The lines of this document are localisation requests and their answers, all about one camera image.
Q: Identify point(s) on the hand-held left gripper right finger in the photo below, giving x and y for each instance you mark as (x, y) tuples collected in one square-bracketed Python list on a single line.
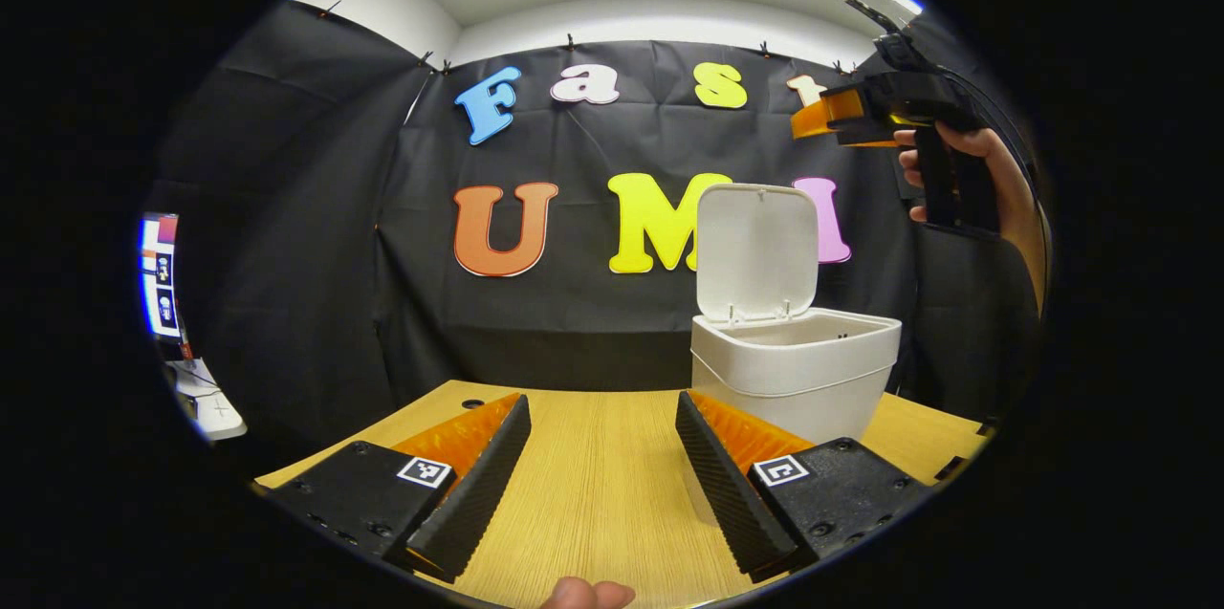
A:
[(722, 494)]

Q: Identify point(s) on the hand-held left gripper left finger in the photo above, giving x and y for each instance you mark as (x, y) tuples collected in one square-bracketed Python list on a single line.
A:
[(488, 485)]

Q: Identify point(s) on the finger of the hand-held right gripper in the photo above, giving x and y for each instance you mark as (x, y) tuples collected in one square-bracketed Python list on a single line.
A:
[(818, 117)]

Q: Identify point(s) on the white desktop garbage bin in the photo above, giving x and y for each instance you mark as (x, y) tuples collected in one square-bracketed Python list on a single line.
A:
[(794, 370)]

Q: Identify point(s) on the wooden desktop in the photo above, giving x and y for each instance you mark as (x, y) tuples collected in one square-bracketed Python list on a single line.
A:
[(602, 494)]

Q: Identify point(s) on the small ceiling light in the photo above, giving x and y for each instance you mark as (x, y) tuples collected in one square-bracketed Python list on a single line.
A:
[(908, 1)]

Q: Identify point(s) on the black backdrop cloth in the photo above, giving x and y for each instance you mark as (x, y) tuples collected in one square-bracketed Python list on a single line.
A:
[(574, 332)]

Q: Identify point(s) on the white side table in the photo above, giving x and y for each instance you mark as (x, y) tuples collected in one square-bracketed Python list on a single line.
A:
[(215, 403)]

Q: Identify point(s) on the computer monitor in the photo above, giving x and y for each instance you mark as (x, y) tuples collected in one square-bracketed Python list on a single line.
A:
[(161, 274)]

